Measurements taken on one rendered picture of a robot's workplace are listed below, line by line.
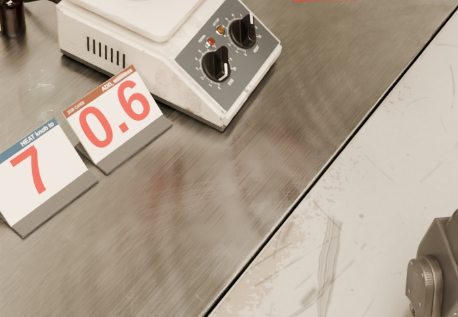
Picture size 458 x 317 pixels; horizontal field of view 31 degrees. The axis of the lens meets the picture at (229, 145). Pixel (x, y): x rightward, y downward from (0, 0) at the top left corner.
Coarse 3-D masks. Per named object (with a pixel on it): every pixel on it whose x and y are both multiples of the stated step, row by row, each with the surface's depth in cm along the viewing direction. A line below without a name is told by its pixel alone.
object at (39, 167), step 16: (32, 144) 75; (48, 144) 76; (64, 144) 77; (16, 160) 74; (32, 160) 75; (48, 160) 76; (64, 160) 77; (0, 176) 73; (16, 176) 74; (32, 176) 75; (48, 176) 76; (64, 176) 77; (0, 192) 73; (16, 192) 74; (32, 192) 75; (16, 208) 74
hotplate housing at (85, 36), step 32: (64, 0) 83; (224, 0) 86; (64, 32) 84; (96, 32) 82; (128, 32) 81; (192, 32) 82; (96, 64) 85; (128, 64) 83; (160, 64) 80; (160, 96) 84; (192, 96) 81; (224, 128) 83
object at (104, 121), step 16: (128, 80) 82; (112, 96) 81; (128, 96) 82; (144, 96) 83; (80, 112) 78; (96, 112) 79; (112, 112) 80; (128, 112) 81; (144, 112) 82; (80, 128) 78; (96, 128) 79; (112, 128) 80; (128, 128) 81; (96, 144) 79
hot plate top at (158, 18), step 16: (80, 0) 80; (96, 0) 81; (112, 0) 81; (128, 0) 81; (160, 0) 82; (176, 0) 82; (192, 0) 82; (112, 16) 80; (128, 16) 80; (144, 16) 80; (160, 16) 80; (176, 16) 80; (144, 32) 79; (160, 32) 79
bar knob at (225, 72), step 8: (224, 48) 81; (208, 56) 82; (216, 56) 82; (224, 56) 81; (208, 64) 81; (216, 64) 81; (224, 64) 81; (208, 72) 81; (216, 72) 81; (224, 72) 80; (216, 80) 82; (224, 80) 82
